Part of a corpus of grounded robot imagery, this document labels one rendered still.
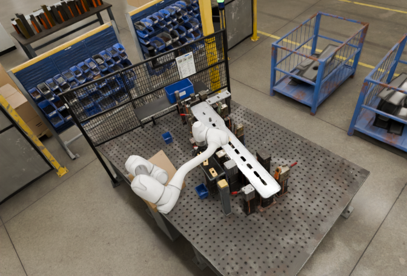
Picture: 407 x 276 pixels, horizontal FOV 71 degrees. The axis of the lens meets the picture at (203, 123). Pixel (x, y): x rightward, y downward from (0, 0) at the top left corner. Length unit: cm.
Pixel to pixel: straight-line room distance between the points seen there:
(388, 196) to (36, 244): 411
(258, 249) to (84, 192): 253
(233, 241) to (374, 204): 182
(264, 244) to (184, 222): 72
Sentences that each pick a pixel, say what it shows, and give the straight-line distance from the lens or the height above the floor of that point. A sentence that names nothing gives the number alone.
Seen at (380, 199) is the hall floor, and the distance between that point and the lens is 386.
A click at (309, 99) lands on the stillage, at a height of 17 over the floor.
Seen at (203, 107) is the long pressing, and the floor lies 100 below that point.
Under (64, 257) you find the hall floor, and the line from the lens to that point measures 389.
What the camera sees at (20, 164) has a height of 49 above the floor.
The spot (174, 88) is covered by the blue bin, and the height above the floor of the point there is 110.
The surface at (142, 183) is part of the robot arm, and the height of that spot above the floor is 162.
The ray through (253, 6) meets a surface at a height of 72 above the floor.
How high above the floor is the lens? 310
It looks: 44 degrees down
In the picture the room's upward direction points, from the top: 11 degrees counter-clockwise
